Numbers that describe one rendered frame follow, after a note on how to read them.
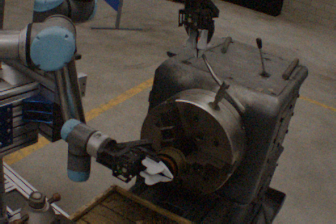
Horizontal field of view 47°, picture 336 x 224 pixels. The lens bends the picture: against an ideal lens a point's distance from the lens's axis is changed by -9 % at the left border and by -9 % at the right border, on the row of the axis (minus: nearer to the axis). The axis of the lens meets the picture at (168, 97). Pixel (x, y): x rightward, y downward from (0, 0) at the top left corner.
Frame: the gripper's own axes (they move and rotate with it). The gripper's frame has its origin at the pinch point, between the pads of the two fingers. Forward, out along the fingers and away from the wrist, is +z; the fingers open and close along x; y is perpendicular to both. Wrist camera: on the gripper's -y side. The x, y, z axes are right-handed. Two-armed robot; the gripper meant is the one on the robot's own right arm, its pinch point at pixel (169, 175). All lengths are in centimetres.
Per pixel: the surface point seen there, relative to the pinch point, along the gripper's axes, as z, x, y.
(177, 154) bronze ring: -1.7, 3.5, -6.0
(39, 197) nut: -9.6, 9.7, 40.3
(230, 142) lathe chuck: 9.5, 8.0, -15.4
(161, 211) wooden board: -2.7, -18.3, -5.6
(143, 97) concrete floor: -149, -108, -241
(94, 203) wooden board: -19.8, -18.4, 5.8
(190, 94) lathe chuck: -7.8, 14.9, -20.5
